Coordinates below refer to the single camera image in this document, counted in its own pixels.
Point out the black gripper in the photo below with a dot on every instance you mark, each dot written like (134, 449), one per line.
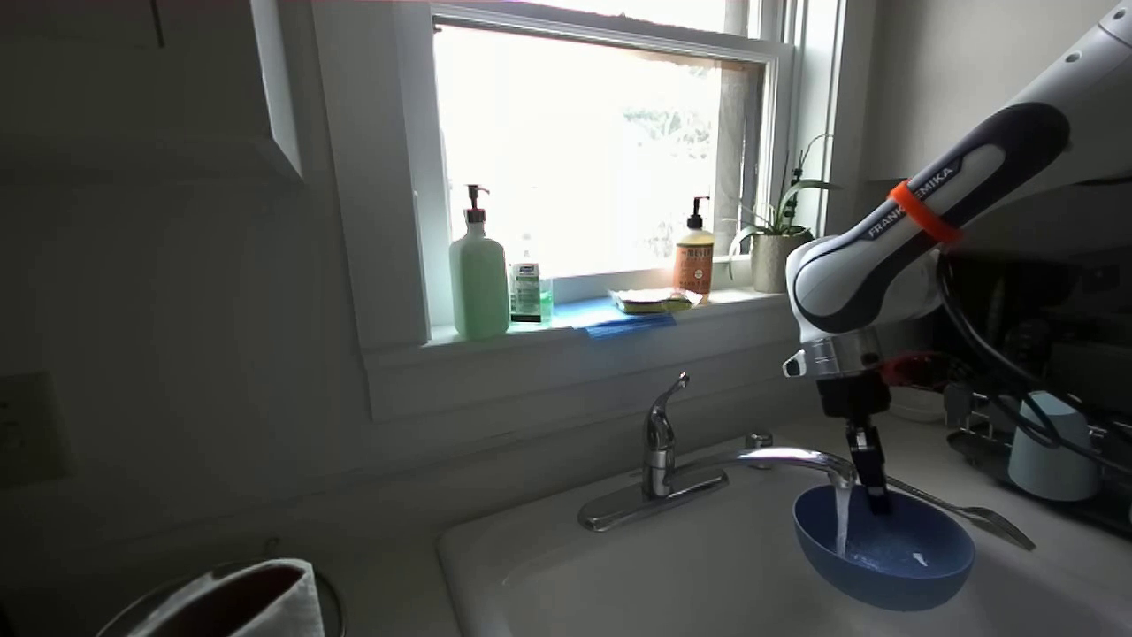
(850, 387)

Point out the green soap dispenser bottle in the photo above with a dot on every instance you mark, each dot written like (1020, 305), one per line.
(478, 273)

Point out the white potted orchid plant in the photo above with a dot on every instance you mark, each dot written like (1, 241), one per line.
(779, 230)

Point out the blue cloth on sill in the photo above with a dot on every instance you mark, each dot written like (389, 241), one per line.
(602, 319)

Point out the blue bowl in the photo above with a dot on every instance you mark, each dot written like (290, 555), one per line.
(904, 561)

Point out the chrome sink faucet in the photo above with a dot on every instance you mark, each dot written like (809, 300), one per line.
(673, 478)

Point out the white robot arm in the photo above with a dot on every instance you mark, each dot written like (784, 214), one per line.
(1070, 125)

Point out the white kitchen sink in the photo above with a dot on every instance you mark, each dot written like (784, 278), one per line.
(731, 569)

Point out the light blue cup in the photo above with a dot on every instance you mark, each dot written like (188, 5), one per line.
(1051, 453)

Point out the small green jar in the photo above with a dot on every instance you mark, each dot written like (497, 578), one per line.
(531, 300)

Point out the amber soap dispenser bottle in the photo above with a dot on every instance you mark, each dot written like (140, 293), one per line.
(694, 252)

